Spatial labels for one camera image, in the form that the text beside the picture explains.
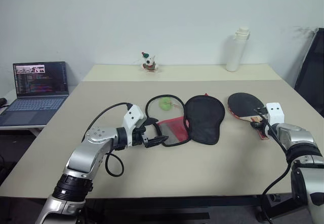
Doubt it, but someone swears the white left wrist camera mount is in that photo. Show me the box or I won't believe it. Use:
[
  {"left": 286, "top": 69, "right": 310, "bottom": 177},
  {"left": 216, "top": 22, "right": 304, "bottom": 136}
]
[{"left": 123, "top": 104, "right": 148, "bottom": 148}]

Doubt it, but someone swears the small white toy figurine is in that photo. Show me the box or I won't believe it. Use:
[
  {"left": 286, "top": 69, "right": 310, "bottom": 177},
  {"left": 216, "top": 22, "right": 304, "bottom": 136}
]
[{"left": 140, "top": 51, "right": 159, "bottom": 73}]

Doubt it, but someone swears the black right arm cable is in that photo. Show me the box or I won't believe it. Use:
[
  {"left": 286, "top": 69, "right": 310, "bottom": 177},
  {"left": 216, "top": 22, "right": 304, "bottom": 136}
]
[{"left": 255, "top": 109, "right": 292, "bottom": 224}]

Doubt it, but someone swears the open blue laptop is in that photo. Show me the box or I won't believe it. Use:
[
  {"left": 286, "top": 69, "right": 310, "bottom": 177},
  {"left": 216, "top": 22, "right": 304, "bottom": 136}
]
[{"left": 0, "top": 61, "right": 70, "bottom": 127}]

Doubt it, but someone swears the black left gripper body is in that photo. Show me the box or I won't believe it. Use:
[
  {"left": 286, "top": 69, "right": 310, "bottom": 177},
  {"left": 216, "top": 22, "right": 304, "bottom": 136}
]
[{"left": 131, "top": 123, "right": 150, "bottom": 147}]

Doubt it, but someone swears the green ball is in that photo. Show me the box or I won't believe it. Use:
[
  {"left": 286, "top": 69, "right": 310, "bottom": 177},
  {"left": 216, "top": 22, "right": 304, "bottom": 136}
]
[{"left": 158, "top": 97, "right": 173, "bottom": 112}]

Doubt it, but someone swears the black mesh paddle case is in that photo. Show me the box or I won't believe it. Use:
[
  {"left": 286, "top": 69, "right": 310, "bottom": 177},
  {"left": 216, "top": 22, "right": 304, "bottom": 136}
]
[{"left": 145, "top": 94, "right": 226, "bottom": 148}]

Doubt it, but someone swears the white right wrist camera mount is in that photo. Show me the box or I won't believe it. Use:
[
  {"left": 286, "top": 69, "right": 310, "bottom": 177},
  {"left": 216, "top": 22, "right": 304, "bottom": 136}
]
[{"left": 265, "top": 102, "right": 285, "bottom": 125}]

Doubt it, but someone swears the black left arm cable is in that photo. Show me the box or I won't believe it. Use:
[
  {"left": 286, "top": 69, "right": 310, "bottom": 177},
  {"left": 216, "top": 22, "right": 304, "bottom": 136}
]
[{"left": 81, "top": 102, "right": 134, "bottom": 177}]

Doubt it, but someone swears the black office chair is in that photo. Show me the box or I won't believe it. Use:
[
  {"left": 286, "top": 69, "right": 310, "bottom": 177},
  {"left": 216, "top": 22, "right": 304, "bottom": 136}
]
[{"left": 293, "top": 27, "right": 324, "bottom": 114}]

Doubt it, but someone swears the black table tennis paddle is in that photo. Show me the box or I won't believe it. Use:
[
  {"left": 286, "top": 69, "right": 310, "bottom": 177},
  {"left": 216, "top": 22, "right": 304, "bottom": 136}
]
[{"left": 227, "top": 92, "right": 270, "bottom": 141}]

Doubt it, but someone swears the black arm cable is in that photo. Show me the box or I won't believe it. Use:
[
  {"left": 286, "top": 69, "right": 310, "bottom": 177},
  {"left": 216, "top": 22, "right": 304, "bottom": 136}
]
[
  {"left": 255, "top": 109, "right": 292, "bottom": 224},
  {"left": 81, "top": 102, "right": 134, "bottom": 177}
]

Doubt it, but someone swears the black table frame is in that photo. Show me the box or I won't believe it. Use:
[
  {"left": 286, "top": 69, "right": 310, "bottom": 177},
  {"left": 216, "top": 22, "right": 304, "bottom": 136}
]
[{"left": 75, "top": 194, "right": 294, "bottom": 224}]

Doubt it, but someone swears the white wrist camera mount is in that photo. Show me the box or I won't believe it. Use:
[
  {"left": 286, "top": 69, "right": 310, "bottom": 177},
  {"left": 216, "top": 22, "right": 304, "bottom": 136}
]
[
  {"left": 265, "top": 102, "right": 285, "bottom": 125},
  {"left": 123, "top": 104, "right": 148, "bottom": 148}
]

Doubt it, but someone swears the white bottle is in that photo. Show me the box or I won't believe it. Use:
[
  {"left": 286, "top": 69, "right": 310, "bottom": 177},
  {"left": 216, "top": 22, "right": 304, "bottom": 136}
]
[{"left": 225, "top": 25, "right": 251, "bottom": 73}]

